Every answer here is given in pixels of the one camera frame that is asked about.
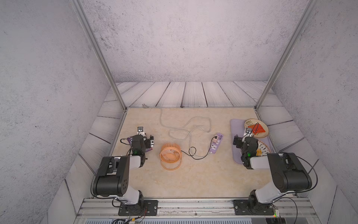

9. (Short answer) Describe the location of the purple power strip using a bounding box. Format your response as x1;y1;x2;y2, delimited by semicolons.
209;133;223;154

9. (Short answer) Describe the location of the black fan cable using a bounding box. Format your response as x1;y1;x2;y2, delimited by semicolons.
180;136;216;161

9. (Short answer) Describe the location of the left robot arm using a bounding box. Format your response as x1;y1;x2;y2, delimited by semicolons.
90;127;154;208

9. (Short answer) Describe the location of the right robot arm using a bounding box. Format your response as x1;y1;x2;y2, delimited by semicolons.
233;133;315;207

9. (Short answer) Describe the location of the orange desk fan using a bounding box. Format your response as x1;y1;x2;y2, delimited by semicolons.
159;142;182;171

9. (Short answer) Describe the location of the purple snack bag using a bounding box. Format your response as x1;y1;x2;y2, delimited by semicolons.
127;136;153;152

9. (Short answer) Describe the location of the patterned plate with bread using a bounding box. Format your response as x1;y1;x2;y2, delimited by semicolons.
256;141;271;156

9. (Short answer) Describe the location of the plate with red food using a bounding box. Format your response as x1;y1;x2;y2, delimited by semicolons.
244;119;269;138

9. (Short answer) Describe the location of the red food piece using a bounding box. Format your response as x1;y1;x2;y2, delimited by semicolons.
248;123;266;135

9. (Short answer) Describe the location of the lavender tray mat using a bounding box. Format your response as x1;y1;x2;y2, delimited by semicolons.
230;119;273;165

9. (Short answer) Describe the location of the grey power strip cord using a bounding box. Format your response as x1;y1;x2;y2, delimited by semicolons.
142;104;212;158

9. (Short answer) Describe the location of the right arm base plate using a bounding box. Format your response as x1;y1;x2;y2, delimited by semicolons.
233;200;276;216

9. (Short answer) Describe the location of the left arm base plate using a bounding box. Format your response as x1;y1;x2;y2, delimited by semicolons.
118;200;158;217

